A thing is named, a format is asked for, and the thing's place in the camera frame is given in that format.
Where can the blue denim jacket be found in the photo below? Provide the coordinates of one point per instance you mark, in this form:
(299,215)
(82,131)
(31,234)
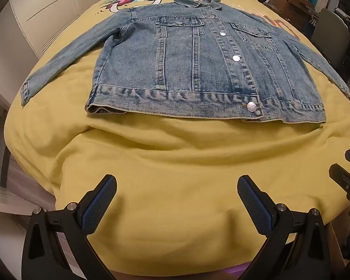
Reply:
(178,64)

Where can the white wardrobe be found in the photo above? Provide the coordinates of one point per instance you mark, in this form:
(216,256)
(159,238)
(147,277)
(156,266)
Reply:
(46,5)

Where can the wooden cabinet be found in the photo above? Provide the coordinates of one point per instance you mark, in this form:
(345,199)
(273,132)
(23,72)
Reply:
(291,8)

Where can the yellow printed blanket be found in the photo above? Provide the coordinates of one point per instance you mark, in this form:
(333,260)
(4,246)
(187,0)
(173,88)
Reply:
(163,166)

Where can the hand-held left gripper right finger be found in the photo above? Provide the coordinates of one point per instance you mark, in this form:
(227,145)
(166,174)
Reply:
(255,207)

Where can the grey chair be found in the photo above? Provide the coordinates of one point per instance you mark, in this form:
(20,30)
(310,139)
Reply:
(332,35)

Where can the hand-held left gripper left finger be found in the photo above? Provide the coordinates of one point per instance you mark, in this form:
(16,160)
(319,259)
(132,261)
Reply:
(97,207)

